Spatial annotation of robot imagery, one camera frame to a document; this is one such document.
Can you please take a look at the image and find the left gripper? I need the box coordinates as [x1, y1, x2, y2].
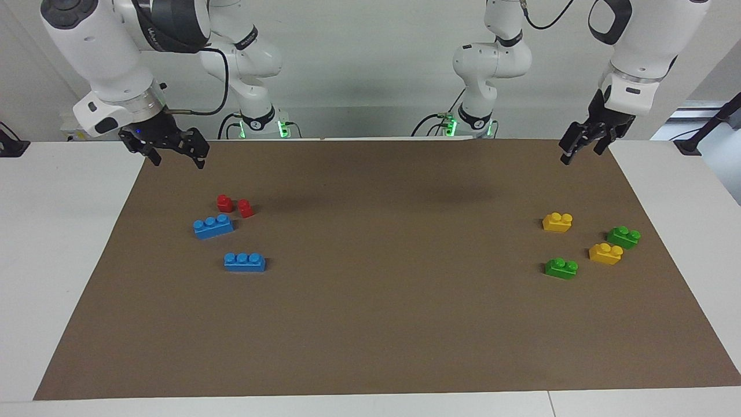
[558, 89, 636, 167]

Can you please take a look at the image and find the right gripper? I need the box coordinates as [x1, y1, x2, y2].
[118, 111, 211, 170]

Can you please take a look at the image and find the blue toy block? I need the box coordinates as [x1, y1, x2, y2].
[223, 253, 266, 273]
[193, 213, 235, 240]

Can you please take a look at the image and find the yellow toy block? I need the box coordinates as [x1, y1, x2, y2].
[588, 242, 624, 266]
[542, 212, 574, 233]

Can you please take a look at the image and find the green toy block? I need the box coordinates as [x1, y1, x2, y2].
[544, 257, 579, 281]
[606, 225, 641, 250]

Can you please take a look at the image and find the black stand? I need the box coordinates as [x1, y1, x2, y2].
[674, 91, 741, 156]
[0, 120, 31, 158]

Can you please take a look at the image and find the black cable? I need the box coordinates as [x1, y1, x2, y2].
[217, 112, 244, 140]
[410, 87, 467, 138]
[520, 0, 575, 31]
[164, 46, 230, 117]

